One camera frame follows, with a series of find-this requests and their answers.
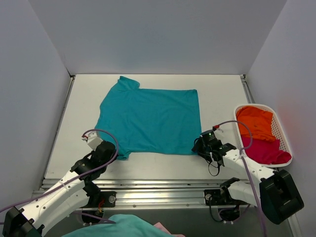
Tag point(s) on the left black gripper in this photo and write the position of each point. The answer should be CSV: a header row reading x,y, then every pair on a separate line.
x,y
108,150

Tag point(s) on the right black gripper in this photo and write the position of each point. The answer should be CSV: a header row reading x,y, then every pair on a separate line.
x,y
198,145

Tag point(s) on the teal t-shirt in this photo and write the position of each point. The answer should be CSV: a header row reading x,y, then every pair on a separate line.
x,y
149,120

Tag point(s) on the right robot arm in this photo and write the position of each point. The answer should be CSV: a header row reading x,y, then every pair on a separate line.
x,y
273,192

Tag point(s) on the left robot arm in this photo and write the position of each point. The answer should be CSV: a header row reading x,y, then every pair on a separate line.
x,y
75,190

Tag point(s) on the white plastic basket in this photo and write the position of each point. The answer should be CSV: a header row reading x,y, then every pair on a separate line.
x,y
277,131

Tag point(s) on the orange t-shirt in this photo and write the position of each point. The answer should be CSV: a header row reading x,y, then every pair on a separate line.
x,y
258,121

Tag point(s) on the magenta t-shirt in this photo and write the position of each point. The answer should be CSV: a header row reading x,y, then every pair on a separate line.
x,y
268,153

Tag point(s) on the light green cloth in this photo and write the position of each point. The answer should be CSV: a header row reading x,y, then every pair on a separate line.
x,y
125,225

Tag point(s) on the pink cloth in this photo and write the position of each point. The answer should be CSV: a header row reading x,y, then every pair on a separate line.
x,y
160,226

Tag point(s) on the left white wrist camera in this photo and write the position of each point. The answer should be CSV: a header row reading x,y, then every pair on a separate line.
x,y
92,139

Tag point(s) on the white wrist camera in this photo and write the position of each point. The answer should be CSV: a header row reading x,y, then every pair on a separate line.
x,y
92,139
217,128

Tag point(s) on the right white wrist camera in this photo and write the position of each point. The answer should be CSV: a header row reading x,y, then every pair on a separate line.
x,y
217,128

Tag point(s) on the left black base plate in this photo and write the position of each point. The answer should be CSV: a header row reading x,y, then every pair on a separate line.
x,y
106,198

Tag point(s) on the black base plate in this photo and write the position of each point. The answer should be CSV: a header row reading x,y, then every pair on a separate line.
x,y
106,198
214,197

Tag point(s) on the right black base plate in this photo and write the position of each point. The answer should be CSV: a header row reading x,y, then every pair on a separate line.
x,y
214,197

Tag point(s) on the aluminium rail frame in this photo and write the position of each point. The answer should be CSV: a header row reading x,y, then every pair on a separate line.
x,y
124,195

